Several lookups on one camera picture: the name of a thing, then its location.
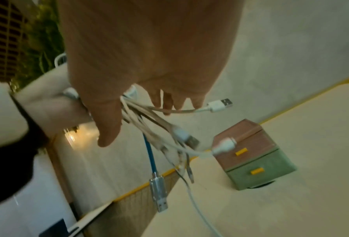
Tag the person's left hand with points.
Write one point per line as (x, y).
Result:
(51, 104)

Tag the person's right hand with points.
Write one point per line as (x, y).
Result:
(151, 46)

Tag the pink green drawer box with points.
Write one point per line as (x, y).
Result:
(250, 148)

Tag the hanging green plant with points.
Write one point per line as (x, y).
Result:
(42, 41)

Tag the glass wall lamp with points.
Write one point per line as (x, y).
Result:
(74, 136)

